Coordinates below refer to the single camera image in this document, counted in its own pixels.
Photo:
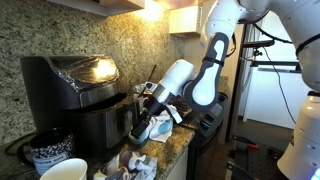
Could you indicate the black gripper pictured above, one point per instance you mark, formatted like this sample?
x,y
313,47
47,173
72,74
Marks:
x,y
156,107

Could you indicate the air fryer basket silver front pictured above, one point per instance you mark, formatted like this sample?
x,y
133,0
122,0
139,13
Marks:
x,y
103,126

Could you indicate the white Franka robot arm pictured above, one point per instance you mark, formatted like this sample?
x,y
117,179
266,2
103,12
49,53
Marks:
x,y
213,76

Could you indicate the white and blue towel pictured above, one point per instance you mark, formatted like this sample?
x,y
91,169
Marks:
x,y
163,128

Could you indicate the brown and white crumpled cloth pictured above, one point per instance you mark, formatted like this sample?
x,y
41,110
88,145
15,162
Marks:
x,y
133,165

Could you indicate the dark utensil in mug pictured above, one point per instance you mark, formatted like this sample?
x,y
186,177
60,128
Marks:
x,y
150,78

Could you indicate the white lower cabinets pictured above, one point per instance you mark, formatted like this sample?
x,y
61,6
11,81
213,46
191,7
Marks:
x,y
178,166

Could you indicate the black gas stove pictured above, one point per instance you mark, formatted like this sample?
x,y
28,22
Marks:
x,y
210,126

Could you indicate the white paper cup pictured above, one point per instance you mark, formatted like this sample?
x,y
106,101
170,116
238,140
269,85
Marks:
x,y
66,170

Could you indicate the black white patterned cup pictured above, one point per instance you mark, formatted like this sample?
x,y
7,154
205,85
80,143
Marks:
x,y
53,150

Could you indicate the black coffee machine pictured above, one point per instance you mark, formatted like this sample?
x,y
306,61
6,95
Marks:
x,y
50,90

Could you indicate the black stand pole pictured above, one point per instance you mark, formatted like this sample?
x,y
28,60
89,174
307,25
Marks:
x,y
237,93

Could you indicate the white upper cabinet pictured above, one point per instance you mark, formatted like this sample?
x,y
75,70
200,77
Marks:
x,y
185,20
110,5

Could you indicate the black stereo camera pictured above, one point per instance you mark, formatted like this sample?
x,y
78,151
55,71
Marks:
x,y
260,43

